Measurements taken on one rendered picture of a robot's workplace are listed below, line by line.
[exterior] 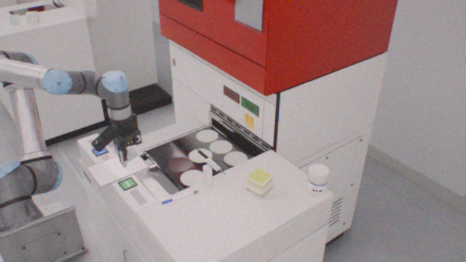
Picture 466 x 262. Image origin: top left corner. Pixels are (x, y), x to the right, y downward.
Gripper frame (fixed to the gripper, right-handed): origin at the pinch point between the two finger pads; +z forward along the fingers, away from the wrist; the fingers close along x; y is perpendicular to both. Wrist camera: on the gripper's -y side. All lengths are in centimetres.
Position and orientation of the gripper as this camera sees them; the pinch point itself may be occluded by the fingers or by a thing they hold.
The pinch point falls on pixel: (122, 164)
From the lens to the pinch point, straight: 162.6
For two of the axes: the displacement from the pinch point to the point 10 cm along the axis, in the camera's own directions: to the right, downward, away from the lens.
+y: 8.2, -3.2, 4.8
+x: -5.8, -4.5, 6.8
